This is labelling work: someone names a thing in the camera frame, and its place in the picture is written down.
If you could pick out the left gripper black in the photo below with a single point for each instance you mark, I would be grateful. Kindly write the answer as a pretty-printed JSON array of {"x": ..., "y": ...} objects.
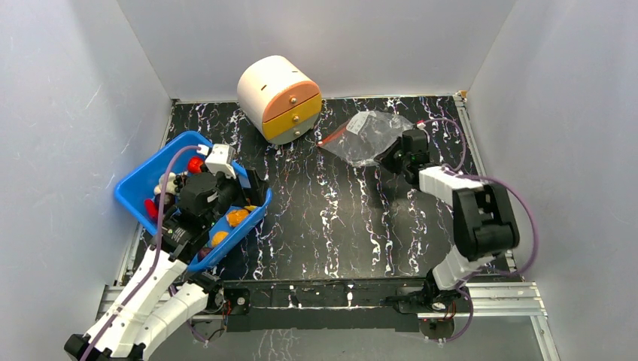
[{"x": 255, "y": 194}]

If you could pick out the orange tangerine toy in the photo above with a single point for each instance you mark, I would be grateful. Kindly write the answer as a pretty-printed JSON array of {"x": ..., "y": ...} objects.
[{"x": 236, "y": 216}]

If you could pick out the dark purple plum toy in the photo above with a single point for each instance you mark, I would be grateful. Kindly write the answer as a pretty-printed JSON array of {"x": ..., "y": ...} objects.
[{"x": 168, "y": 200}]

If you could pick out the blue plastic bin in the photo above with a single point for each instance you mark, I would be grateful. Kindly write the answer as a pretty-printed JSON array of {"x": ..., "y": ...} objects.
[{"x": 149, "y": 179}]

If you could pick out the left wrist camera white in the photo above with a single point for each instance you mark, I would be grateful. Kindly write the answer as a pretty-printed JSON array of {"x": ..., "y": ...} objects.
[{"x": 220, "y": 158}]

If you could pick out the clear zip top bag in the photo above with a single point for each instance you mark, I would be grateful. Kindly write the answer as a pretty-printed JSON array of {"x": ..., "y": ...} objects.
[{"x": 366, "y": 135}]

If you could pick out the purple mangosteen toy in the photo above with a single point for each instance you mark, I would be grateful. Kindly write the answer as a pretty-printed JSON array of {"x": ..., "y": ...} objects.
[{"x": 203, "y": 252}]

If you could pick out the red orange pepper toy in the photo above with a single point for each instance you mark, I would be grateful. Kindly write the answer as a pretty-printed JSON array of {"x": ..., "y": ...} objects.
[{"x": 195, "y": 165}]

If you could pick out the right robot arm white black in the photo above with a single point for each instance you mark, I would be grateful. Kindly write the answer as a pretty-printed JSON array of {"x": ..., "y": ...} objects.
[{"x": 484, "y": 225}]

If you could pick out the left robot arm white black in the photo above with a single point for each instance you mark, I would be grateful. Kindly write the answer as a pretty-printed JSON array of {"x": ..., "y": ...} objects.
[{"x": 161, "y": 295}]

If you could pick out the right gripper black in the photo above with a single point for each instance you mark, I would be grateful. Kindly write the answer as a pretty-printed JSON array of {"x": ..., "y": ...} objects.
[{"x": 395, "y": 155}]

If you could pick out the crumpled orange food toy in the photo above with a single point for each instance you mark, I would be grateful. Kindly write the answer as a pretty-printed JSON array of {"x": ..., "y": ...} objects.
[{"x": 218, "y": 238}]

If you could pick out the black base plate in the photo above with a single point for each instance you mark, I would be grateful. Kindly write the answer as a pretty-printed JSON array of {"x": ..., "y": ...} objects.
[{"x": 331, "y": 304}]

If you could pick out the white garlic toy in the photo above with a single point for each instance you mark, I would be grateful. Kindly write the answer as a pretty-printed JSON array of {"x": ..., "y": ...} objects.
[{"x": 167, "y": 184}]

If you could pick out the round white drawer cabinet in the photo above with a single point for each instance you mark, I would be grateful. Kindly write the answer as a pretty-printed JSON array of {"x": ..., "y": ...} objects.
[{"x": 280, "y": 100}]

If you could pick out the red chili toy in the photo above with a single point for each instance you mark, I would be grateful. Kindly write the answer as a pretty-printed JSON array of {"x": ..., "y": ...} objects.
[{"x": 151, "y": 209}]

